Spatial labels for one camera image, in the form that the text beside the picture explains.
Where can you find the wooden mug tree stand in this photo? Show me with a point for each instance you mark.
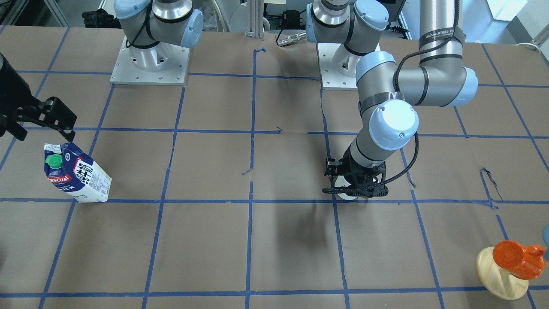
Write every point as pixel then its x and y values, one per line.
pixel 497 280

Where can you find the blue white milk carton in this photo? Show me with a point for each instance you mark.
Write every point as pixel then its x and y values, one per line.
pixel 72 171

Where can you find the blue cup on tree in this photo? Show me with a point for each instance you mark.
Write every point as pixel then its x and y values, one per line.
pixel 545 236

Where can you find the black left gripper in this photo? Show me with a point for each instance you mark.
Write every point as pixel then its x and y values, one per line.
pixel 357 165

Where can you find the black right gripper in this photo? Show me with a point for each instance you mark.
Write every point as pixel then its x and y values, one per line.
pixel 9 88

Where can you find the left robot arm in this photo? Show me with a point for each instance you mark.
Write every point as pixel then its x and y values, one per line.
pixel 389 90

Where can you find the aluminium profile post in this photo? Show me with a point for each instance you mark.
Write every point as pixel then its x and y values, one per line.
pixel 255 19

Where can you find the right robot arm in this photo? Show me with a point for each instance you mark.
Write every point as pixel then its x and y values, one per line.
pixel 158 37

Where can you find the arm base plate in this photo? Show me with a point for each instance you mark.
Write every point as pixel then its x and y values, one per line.
pixel 164 64
pixel 343 70

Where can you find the orange cup on tree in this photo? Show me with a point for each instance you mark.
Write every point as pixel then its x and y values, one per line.
pixel 523 262

